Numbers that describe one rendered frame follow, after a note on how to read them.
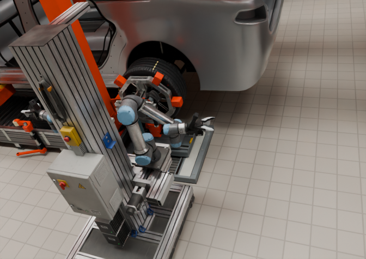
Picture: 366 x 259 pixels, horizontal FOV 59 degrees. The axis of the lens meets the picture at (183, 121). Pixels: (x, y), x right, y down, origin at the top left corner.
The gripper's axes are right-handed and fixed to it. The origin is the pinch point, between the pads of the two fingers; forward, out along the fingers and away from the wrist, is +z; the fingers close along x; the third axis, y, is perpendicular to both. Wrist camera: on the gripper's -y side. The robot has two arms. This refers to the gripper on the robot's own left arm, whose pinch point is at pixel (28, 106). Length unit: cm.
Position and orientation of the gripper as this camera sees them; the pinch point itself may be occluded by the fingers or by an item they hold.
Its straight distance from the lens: 306.7
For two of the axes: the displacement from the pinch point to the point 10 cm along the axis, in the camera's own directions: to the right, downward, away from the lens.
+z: -8.2, -2.4, 5.2
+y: 1.1, 8.3, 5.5
